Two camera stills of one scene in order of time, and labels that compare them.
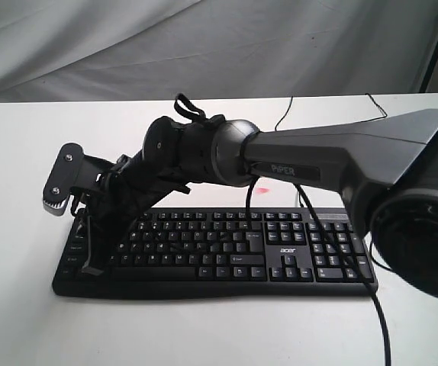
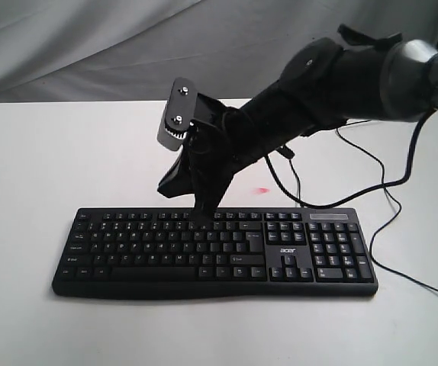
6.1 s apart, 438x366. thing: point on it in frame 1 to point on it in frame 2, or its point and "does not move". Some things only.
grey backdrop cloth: x=69 y=50 does not move
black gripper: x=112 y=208 to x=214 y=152
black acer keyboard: x=285 y=252 does not move
